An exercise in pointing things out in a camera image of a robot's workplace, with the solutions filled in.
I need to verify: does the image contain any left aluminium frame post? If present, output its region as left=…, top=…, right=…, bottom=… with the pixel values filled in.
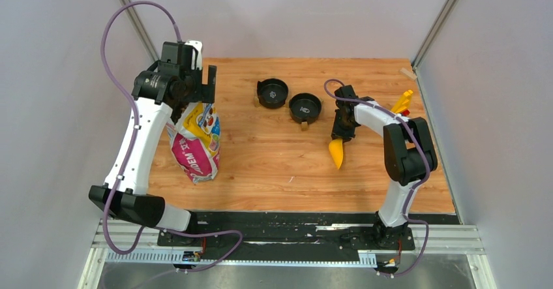
left=119, top=0, right=159, bottom=61

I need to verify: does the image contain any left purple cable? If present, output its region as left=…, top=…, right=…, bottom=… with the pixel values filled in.
left=100, top=0, right=245, bottom=279

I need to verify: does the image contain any purple cable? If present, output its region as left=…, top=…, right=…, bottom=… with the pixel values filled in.
left=323, top=78, right=429, bottom=279
left=100, top=0, right=245, bottom=279

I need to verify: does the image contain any black bowl left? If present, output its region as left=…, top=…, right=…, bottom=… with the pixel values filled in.
left=256, top=78, right=289, bottom=109

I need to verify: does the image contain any black bowl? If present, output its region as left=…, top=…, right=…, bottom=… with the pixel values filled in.
left=256, top=78, right=289, bottom=109
left=288, top=93, right=322, bottom=125

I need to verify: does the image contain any yellow plastic scoop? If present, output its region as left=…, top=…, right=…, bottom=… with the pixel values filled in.
left=328, top=138, right=344, bottom=170

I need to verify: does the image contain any colourful toy block figure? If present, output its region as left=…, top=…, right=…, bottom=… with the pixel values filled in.
left=391, top=89, right=414, bottom=116

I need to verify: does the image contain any right aluminium frame post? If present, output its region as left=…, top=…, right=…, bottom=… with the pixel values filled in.
left=411, top=0, right=459, bottom=72

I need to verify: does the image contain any pet food bag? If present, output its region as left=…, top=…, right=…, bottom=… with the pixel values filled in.
left=166, top=102, right=221, bottom=183

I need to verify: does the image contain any aluminium frame post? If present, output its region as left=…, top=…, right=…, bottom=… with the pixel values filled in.
left=119, top=0, right=159, bottom=61
left=411, top=0, right=459, bottom=72

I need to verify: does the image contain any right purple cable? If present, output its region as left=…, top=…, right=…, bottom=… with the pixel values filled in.
left=323, top=78, right=429, bottom=279

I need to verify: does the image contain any black bowl right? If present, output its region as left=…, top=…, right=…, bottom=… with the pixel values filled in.
left=288, top=93, right=322, bottom=125

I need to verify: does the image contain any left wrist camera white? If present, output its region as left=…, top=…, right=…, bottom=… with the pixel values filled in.
left=185, top=40, right=203, bottom=70

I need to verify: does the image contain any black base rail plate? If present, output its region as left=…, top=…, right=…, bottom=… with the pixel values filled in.
left=157, top=211, right=417, bottom=262

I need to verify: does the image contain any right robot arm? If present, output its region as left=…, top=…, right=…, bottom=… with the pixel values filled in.
left=329, top=85, right=438, bottom=249

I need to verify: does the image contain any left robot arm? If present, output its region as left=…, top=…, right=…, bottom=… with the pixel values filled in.
left=89, top=40, right=221, bottom=245

